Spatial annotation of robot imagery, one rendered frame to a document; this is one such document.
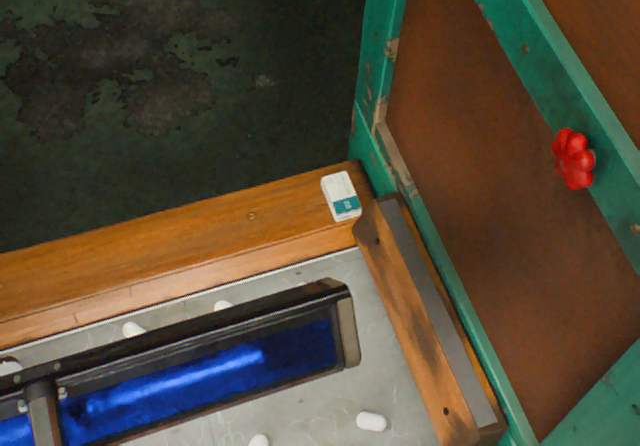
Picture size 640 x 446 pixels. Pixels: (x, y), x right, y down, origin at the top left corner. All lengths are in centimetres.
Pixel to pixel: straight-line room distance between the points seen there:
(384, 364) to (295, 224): 21
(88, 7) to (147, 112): 38
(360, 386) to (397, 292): 13
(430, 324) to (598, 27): 45
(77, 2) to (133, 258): 143
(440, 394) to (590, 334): 27
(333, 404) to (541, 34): 55
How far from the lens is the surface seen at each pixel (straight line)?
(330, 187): 111
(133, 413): 69
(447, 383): 94
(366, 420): 101
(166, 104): 219
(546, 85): 65
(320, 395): 104
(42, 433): 65
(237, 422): 103
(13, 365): 93
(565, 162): 61
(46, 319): 109
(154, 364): 67
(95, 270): 110
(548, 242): 74
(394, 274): 99
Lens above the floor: 172
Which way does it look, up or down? 59 degrees down
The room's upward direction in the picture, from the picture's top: 4 degrees clockwise
